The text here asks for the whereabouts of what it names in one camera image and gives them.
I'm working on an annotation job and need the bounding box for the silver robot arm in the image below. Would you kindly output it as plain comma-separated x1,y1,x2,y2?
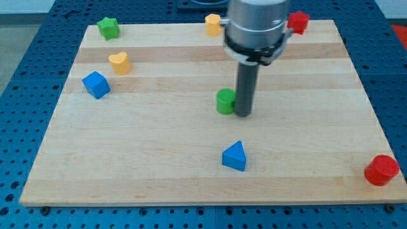
221,0,293,66

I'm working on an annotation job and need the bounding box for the blue triangle block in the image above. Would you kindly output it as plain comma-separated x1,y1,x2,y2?
222,141,247,172

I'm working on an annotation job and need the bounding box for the green cylinder block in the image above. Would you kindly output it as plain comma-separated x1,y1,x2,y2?
216,88,235,115

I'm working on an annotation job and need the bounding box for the wooden board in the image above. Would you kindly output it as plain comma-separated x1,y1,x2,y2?
20,20,406,207

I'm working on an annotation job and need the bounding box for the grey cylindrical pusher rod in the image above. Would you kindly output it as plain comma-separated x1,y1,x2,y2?
234,63,259,117

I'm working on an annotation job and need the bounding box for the yellow hexagon block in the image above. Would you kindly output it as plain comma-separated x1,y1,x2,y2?
205,13,222,36

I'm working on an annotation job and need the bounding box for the yellow heart block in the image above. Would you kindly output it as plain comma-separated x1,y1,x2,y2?
108,52,132,75

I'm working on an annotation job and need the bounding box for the blue cube block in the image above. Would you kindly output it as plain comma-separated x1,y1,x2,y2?
82,71,111,99

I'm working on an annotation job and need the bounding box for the green star block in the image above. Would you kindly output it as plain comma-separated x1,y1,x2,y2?
97,17,120,41

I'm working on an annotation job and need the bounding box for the red star block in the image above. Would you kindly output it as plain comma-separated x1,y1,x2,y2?
287,11,310,34

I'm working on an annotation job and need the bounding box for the red cylinder block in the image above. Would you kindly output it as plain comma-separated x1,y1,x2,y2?
364,155,400,186

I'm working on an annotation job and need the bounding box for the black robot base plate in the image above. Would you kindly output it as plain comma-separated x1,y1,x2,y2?
175,0,228,12

